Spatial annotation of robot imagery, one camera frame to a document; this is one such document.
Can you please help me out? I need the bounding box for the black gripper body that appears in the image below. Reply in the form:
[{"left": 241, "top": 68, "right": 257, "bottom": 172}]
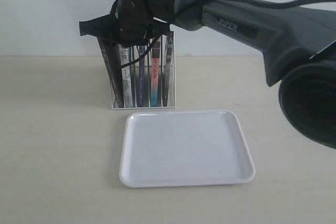
[{"left": 94, "top": 0, "right": 195, "bottom": 44}]

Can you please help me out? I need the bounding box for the blue spine book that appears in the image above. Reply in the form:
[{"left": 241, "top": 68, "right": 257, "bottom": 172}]
[{"left": 137, "top": 57, "right": 145, "bottom": 107}]

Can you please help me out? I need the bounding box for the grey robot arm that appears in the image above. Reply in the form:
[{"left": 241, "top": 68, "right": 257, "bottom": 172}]
[{"left": 79, "top": 0, "right": 335, "bottom": 148}]

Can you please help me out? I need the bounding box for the black cover book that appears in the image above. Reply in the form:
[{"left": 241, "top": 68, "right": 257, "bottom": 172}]
[{"left": 98, "top": 37, "right": 124, "bottom": 108}]

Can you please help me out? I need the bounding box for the grey white cat book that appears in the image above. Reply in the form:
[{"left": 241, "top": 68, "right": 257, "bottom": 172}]
[{"left": 119, "top": 46, "right": 133, "bottom": 108}]

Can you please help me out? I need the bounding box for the dark grey spine book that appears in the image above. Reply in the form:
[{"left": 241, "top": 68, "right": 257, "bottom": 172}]
[{"left": 162, "top": 31, "right": 174, "bottom": 106}]

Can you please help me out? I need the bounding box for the red teal spine book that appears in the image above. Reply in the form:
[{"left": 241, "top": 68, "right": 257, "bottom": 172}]
[{"left": 150, "top": 38, "right": 161, "bottom": 107}]

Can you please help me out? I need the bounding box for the white plastic tray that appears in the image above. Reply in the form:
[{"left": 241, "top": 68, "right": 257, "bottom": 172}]
[{"left": 119, "top": 109, "right": 256, "bottom": 188}]

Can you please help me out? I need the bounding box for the white wire book rack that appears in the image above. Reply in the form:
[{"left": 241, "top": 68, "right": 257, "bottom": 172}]
[{"left": 110, "top": 33, "right": 176, "bottom": 110}]

